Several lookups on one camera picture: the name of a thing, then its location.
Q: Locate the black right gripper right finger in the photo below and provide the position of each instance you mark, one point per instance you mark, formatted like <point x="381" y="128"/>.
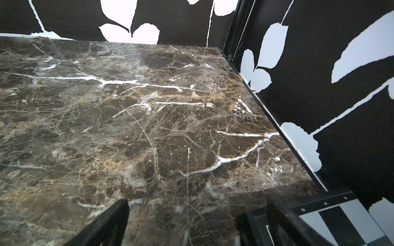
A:
<point x="288" y="229"/>

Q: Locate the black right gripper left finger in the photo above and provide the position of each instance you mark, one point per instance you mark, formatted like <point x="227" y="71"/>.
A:
<point x="107" y="229"/>

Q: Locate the black white checkerboard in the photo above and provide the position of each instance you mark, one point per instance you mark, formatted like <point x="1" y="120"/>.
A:
<point x="338" y="216"/>

